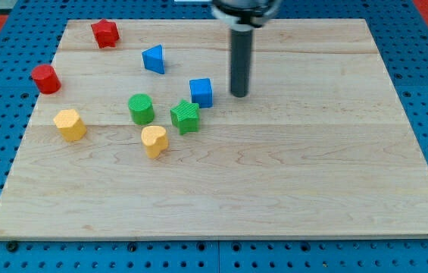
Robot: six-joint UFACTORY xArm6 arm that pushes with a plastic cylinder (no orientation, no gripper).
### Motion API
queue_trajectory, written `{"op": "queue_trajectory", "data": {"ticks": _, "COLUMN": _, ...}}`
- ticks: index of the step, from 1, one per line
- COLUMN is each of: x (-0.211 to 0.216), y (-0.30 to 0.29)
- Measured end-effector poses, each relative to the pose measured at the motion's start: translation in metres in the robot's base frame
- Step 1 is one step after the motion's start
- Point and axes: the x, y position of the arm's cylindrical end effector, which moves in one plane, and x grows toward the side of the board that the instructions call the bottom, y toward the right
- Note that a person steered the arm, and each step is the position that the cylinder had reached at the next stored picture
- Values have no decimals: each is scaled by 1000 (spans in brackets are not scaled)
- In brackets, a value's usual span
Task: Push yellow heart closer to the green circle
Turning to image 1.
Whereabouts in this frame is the blue cube block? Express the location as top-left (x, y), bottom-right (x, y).
top-left (189, 78), bottom-right (213, 108)

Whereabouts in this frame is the blue triangle block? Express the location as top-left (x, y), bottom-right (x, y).
top-left (142, 45), bottom-right (165, 74)

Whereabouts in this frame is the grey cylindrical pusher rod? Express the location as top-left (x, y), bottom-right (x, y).
top-left (230, 30), bottom-right (253, 98)

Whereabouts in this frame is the green cylinder block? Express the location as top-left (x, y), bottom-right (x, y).
top-left (128, 93), bottom-right (155, 125)

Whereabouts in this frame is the green star block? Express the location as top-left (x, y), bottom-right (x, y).
top-left (170, 99), bottom-right (200, 135)

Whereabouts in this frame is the yellow heart block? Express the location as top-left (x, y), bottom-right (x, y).
top-left (141, 125), bottom-right (169, 158)

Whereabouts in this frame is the yellow hexagon block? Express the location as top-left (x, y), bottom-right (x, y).
top-left (53, 109), bottom-right (87, 142)

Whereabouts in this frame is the red star block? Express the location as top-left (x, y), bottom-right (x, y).
top-left (91, 19), bottom-right (120, 49)

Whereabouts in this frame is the red cylinder block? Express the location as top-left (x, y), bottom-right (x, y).
top-left (31, 64), bottom-right (61, 95)

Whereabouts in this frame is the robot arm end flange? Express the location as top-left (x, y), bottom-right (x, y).
top-left (211, 0), bottom-right (283, 31)

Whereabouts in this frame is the light wooden board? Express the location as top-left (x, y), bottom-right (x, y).
top-left (0, 19), bottom-right (428, 241)

